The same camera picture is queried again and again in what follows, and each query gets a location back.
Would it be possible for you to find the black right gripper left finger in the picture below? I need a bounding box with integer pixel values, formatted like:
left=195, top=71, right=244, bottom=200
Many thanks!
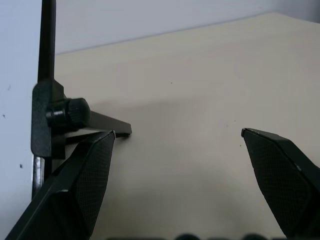
left=0, top=130, right=116, bottom=240

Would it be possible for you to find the black whiteboard stand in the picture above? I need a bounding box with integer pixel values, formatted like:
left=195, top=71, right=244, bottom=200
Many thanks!
left=30, top=0, right=133, bottom=201

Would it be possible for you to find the white whiteboard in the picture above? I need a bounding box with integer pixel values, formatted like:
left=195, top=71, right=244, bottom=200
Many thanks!
left=0, top=0, right=43, bottom=226

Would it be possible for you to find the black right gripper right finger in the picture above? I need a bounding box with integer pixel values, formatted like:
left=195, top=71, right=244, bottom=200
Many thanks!
left=240, top=127, right=320, bottom=238

